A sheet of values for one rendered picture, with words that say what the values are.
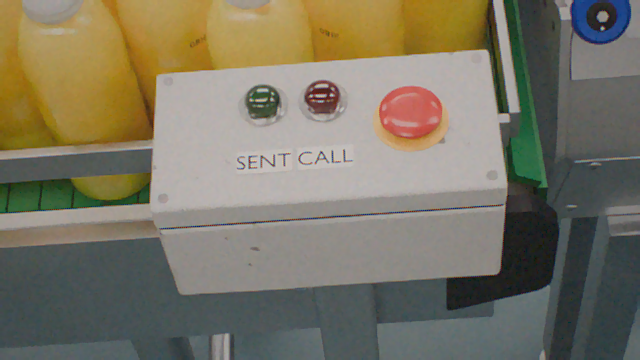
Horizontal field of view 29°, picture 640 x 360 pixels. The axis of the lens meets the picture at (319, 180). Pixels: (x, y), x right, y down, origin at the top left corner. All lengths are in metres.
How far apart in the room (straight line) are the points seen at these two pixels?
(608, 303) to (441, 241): 0.64
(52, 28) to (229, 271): 0.20
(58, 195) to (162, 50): 0.17
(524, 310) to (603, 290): 0.58
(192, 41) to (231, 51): 0.05
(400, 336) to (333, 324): 1.00
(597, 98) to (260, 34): 0.31
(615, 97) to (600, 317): 0.43
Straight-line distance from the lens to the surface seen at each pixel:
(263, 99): 0.72
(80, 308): 1.04
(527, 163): 0.95
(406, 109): 0.71
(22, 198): 0.98
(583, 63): 0.98
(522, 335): 1.89
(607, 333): 1.43
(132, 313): 1.04
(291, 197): 0.70
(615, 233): 1.25
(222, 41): 0.82
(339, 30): 0.85
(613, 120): 1.02
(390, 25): 0.87
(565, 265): 1.57
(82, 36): 0.83
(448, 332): 1.88
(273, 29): 0.81
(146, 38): 0.86
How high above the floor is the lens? 1.68
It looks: 56 degrees down
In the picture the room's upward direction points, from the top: 8 degrees counter-clockwise
